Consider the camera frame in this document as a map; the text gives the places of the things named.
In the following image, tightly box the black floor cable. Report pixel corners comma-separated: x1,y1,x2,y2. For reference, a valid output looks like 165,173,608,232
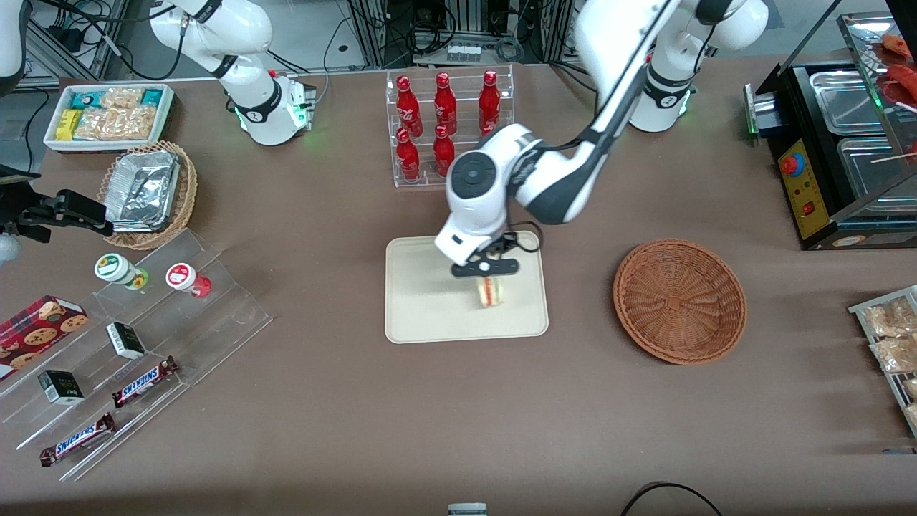
620,482,724,516

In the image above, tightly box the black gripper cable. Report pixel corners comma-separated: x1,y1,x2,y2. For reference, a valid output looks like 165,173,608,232
494,231,543,257

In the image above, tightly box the red cola bottle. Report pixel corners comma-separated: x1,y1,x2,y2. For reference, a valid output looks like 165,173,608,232
396,75,423,138
396,128,421,181
432,124,456,178
478,70,501,137
434,72,458,137

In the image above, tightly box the grey snack tray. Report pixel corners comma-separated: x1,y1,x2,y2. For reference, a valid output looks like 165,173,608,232
849,285,917,439

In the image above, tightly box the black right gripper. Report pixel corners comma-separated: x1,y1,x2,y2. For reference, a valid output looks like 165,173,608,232
14,190,114,243

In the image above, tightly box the clear acrylic bottle rack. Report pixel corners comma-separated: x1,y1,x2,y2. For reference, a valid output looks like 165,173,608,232
385,63,515,191

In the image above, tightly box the green lidded cup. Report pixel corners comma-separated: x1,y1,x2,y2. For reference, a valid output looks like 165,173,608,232
95,253,150,291

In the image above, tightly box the triangular sandwich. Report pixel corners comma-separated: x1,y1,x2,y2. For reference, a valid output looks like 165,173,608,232
475,277,508,309

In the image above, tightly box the small black carton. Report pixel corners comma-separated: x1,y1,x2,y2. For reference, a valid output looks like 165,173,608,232
37,370,85,406
106,322,146,360

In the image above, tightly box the white plastic snack bin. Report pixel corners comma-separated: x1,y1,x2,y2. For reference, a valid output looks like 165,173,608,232
44,84,176,155

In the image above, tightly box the black food warmer machine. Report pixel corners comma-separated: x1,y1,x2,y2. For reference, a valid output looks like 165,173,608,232
743,11,917,252

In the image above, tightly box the clear acrylic stepped snack shelf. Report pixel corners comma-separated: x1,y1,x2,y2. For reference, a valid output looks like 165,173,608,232
0,228,273,482

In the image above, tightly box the red plaid cookie box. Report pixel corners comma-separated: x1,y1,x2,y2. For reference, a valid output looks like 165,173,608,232
0,295,89,381

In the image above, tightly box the red lidded cup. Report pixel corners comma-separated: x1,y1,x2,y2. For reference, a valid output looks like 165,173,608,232
165,263,212,298

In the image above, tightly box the cream plastic tray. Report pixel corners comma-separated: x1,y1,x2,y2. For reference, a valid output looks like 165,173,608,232
385,231,549,345

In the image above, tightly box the Snickers chocolate bar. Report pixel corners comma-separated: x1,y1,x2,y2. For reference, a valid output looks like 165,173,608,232
112,356,180,409
39,412,117,468

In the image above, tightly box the light wicker basket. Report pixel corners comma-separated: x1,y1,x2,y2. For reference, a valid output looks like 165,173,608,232
97,140,198,252

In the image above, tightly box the brown round wicker basket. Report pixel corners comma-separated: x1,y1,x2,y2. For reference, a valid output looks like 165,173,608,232
613,239,748,366

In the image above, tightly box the steel food pan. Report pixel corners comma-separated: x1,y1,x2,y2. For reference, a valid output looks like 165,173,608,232
810,70,887,137
837,136,917,203

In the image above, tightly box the clear cracker snack bag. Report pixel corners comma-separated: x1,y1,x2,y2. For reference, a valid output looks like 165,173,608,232
870,337,917,373
75,109,126,140
863,297,917,338
122,106,158,140
100,87,144,110

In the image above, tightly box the silver foil packet stack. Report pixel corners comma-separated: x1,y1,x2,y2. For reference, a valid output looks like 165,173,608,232
107,150,180,234

